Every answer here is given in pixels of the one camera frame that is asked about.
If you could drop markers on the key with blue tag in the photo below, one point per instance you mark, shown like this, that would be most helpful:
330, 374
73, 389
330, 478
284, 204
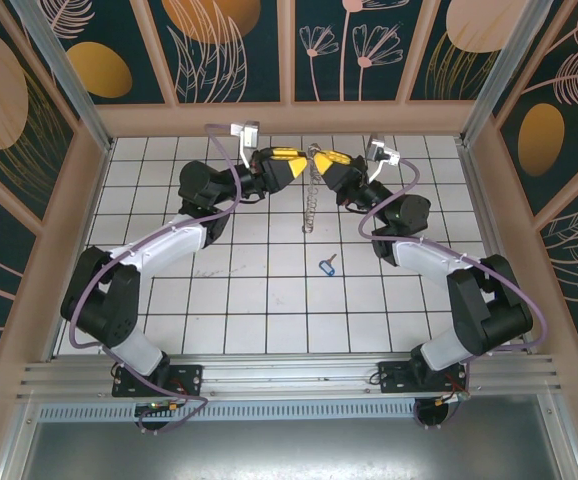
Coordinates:
326, 268

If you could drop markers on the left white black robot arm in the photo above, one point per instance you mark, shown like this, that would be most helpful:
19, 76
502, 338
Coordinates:
169, 245

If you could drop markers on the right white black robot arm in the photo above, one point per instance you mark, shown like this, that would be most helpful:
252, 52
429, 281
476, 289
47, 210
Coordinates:
424, 260

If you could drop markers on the grey metal sheet panel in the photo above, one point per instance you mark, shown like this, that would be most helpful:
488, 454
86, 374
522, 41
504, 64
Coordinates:
289, 450

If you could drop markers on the aluminium table side rail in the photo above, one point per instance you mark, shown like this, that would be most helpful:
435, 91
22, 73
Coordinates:
476, 200

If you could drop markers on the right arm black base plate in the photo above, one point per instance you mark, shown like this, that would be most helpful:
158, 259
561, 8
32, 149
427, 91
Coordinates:
394, 380

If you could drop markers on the aluminium corner post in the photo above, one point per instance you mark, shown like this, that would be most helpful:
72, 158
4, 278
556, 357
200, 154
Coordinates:
509, 65
64, 75

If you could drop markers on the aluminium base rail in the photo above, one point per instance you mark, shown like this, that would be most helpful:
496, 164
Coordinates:
289, 372

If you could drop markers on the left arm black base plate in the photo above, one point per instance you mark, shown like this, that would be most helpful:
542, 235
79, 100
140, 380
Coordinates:
189, 375

